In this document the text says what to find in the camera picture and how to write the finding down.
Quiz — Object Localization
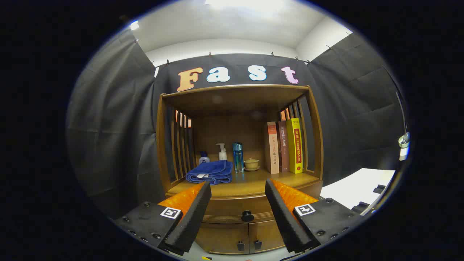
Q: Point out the white cylindrical fixture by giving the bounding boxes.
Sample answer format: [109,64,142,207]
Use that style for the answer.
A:
[398,132,411,161]

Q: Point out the wooden drawer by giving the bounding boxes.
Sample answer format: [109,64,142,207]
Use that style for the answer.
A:
[202,180,323,223]

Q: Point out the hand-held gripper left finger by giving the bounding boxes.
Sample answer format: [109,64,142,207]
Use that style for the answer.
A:
[114,181,212,256]

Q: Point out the wooden countertop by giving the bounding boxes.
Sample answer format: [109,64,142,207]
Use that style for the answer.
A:
[167,169,320,198]

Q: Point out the yellow book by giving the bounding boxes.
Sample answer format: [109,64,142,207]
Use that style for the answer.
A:
[286,118,303,174]

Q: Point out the wooden cabinet door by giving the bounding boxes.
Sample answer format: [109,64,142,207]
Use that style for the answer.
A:
[195,222,250,254]
[249,219,285,253]

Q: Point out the brown book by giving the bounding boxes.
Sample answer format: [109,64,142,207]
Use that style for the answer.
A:
[278,121,289,173]

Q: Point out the wooden cabinet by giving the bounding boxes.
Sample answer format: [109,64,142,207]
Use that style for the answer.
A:
[156,84,324,255]

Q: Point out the white grey equipment case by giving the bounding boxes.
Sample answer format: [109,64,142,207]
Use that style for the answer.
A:
[321,168,395,214]

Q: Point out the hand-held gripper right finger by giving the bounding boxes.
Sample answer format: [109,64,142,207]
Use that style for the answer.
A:
[264,178,364,254]

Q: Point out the beige orange book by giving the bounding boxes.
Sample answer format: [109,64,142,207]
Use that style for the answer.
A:
[267,121,279,174]

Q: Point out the blue folded towel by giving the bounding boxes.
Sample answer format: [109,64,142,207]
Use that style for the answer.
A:
[186,160,233,185]

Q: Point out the blue glass bottle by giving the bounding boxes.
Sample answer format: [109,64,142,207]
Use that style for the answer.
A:
[232,142,244,173]

